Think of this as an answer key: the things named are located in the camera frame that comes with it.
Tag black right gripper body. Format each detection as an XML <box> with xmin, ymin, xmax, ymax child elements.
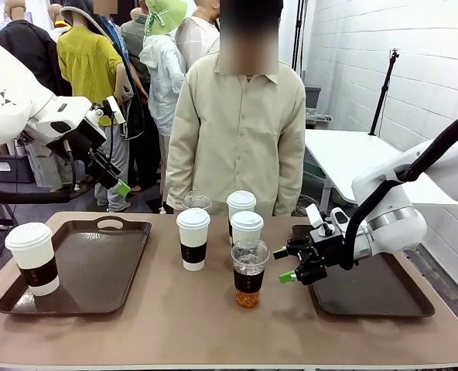
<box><xmin>286</xmin><ymin>230</ymin><xmax>348</xmax><ymax>286</ymax></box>

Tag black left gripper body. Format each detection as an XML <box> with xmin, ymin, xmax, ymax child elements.
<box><xmin>46</xmin><ymin>118</ymin><xmax>121</xmax><ymax>190</ymax></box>

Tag clear plastic iced tea cup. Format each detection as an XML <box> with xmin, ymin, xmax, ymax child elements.
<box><xmin>231</xmin><ymin>238</ymin><xmax>271</xmax><ymax>309</ymax></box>
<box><xmin>181</xmin><ymin>190</ymin><xmax>213</xmax><ymax>213</ymax></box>

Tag white paper cup black sleeve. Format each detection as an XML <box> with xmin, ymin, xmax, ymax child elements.
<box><xmin>226</xmin><ymin>190</ymin><xmax>257</xmax><ymax>245</ymax></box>
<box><xmin>230</xmin><ymin>210</ymin><xmax>265</xmax><ymax>247</ymax></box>
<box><xmin>176</xmin><ymin>207</ymin><xmax>211</xmax><ymax>271</ymax></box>
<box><xmin>4</xmin><ymin>222</ymin><xmax>60</xmax><ymax>298</ymax></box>

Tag person's left forearm beige sleeve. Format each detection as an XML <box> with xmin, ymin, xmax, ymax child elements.
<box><xmin>273</xmin><ymin>142</ymin><xmax>307</xmax><ymax>217</ymax></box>

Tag person's right forearm beige sleeve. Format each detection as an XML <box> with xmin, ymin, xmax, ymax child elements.
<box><xmin>165</xmin><ymin>142</ymin><xmax>196</xmax><ymax>212</ymax></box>

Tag bystander in blue shirt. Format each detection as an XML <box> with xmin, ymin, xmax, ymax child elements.
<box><xmin>92</xmin><ymin>0</ymin><xmax>162</xmax><ymax>194</ymax></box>

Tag grey storage box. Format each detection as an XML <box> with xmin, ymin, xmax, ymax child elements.
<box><xmin>0</xmin><ymin>154</ymin><xmax>36</xmax><ymax>185</ymax></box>

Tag white side table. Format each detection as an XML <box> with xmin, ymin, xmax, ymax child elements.
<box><xmin>304</xmin><ymin>129</ymin><xmax>458</xmax><ymax>212</ymax></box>

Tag mannequin in grey-green shirt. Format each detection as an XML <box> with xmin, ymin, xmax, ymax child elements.
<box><xmin>120</xmin><ymin>6</ymin><xmax>152</xmax><ymax>84</ymax></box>

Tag person in beige shirt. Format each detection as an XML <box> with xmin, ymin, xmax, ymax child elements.
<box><xmin>165</xmin><ymin>0</ymin><xmax>307</xmax><ymax>217</ymax></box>

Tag clear plastic bag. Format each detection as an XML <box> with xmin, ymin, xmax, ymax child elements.
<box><xmin>306</xmin><ymin>107</ymin><xmax>333</xmax><ymax>124</ymax></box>

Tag green sun hat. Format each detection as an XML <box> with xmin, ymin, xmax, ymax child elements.
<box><xmin>144</xmin><ymin>0</ymin><xmax>188</xmax><ymax>36</ymax></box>

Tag mannequin in white shirt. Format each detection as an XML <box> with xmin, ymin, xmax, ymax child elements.
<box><xmin>174</xmin><ymin>0</ymin><xmax>220</xmax><ymax>73</ymax></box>

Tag grey bin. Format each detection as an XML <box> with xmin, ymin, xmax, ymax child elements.
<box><xmin>304</xmin><ymin>85</ymin><xmax>322</xmax><ymax>110</ymax></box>

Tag black tripod stand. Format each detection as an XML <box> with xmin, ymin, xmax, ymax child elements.
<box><xmin>369</xmin><ymin>48</ymin><xmax>401</xmax><ymax>136</ymax></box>

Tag black vertical poles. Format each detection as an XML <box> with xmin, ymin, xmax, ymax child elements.
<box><xmin>290</xmin><ymin>0</ymin><xmax>308</xmax><ymax>74</ymax></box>

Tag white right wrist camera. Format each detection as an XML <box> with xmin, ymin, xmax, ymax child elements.
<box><xmin>305</xmin><ymin>203</ymin><xmax>330</xmax><ymax>237</ymax></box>

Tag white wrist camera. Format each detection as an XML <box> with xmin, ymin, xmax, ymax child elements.
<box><xmin>91</xmin><ymin>95</ymin><xmax>126</xmax><ymax>127</ymax></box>
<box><xmin>305</xmin><ymin>203</ymin><xmax>330</xmax><ymax>237</ymax></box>

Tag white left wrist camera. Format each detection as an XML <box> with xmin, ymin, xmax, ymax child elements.
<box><xmin>91</xmin><ymin>95</ymin><xmax>126</xmax><ymax>127</ymax></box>

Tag brown tray with handle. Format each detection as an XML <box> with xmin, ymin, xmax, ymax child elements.
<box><xmin>292</xmin><ymin>223</ymin><xmax>436</xmax><ymax>318</ymax></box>
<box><xmin>0</xmin><ymin>215</ymin><xmax>152</xmax><ymax>316</ymax></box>

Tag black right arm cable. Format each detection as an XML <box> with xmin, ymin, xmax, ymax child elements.
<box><xmin>339</xmin><ymin>107</ymin><xmax>458</xmax><ymax>271</ymax></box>

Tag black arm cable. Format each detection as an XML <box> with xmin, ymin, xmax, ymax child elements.
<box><xmin>0</xmin><ymin>111</ymin><xmax>116</xmax><ymax>205</ymax></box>
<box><xmin>339</xmin><ymin>107</ymin><xmax>458</xmax><ymax>271</ymax></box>

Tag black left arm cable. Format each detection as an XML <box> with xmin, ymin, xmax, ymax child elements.
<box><xmin>0</xmin><ymin>111</ymin><xmax>116</xmax><ymax>205</ymax></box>

